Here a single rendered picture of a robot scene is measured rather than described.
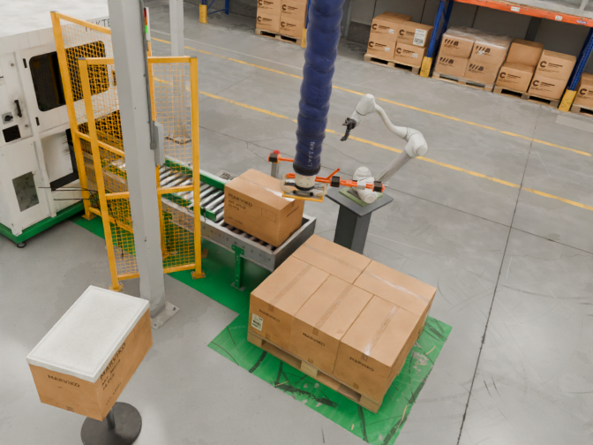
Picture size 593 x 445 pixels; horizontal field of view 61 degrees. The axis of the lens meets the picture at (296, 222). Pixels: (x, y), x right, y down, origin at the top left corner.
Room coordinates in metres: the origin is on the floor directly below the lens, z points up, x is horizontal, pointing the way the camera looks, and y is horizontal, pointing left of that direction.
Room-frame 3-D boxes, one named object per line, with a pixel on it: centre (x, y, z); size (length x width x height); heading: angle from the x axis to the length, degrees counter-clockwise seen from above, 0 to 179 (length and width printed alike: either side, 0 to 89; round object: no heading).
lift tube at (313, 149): (3.62, -0.03, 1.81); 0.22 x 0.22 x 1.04
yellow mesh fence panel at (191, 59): (3.46, 1.22, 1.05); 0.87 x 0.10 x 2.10; 114
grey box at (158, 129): (3.17, 1.08, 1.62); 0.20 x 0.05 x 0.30; 62
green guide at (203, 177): (4.57, 1.22, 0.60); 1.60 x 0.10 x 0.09; 62
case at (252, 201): (3.80, 0.31, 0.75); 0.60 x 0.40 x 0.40; 62
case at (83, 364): (1.95, 1.10, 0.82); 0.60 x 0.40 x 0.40; 169
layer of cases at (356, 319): (3.04, -0.47, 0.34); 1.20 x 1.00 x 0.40; 62
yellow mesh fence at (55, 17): (4.08, 1.76, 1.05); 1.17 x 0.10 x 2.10; 62
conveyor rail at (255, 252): (3.88, 1.18, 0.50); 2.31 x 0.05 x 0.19; 62
